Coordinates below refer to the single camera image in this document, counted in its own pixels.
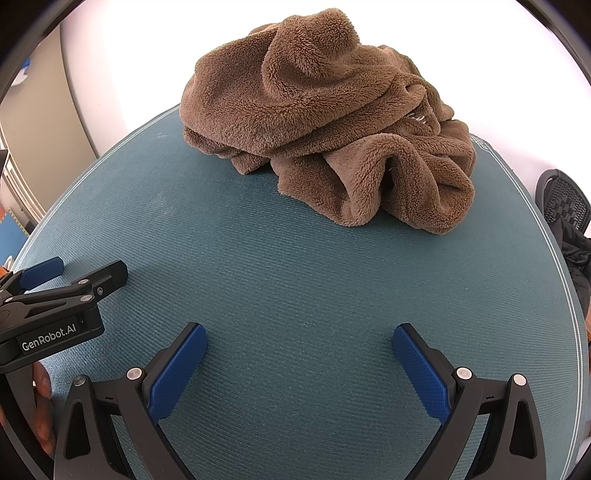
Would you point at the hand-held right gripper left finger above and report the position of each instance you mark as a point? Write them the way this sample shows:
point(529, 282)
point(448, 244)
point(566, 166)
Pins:
point(178, 369)

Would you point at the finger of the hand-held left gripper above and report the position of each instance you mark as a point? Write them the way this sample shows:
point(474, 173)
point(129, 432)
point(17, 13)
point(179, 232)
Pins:
point(44, 270)
point(108, 276)

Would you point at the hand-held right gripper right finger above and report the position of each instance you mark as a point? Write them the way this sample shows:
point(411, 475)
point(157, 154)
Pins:
point(422, 374)

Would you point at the brown fleece sweater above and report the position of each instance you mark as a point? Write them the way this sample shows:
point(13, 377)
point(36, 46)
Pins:
point(323, 115)

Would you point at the person's left hand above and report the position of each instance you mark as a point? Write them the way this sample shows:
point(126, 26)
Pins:
point(44, 387)

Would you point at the blue foam mat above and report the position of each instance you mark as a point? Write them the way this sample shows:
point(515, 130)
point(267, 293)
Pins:
point(11, 235)

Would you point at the teal table mat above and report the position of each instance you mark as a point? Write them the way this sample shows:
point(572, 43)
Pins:
point(277, 286)

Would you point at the beige cabinet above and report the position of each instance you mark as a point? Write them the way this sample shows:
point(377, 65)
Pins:
point(27, 129)

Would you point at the black jacket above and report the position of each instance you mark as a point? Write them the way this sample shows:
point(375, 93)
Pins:
point(575, 258)

